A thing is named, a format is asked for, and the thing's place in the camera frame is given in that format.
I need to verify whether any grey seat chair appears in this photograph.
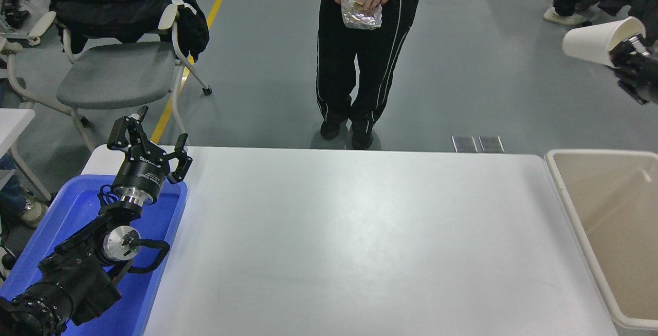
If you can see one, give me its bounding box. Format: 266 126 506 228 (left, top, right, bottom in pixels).
0 0 214 153

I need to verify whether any standing person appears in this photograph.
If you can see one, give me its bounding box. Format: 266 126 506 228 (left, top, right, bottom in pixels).
316 0 427 151

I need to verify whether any blue plastic tray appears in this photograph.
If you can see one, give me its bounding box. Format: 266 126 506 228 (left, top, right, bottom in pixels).
0 174 188 336

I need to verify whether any large pale bin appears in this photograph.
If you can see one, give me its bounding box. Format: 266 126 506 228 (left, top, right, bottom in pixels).
545 149 658 331

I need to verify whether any white paper cup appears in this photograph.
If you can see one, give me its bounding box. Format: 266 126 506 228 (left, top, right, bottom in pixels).
562 16 646 68

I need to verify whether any white side table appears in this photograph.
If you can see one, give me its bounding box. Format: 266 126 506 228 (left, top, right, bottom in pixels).
0 108 52 203

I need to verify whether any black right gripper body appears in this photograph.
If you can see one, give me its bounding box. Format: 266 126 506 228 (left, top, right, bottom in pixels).
640 51 658 103

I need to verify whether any seated person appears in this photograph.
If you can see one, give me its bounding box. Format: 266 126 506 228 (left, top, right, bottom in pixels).
0 154 49 229

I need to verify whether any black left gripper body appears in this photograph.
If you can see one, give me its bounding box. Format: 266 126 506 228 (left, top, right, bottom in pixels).
113 152 169 198

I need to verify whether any white chair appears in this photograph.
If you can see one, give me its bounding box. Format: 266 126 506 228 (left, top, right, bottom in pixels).
0 11 57 46

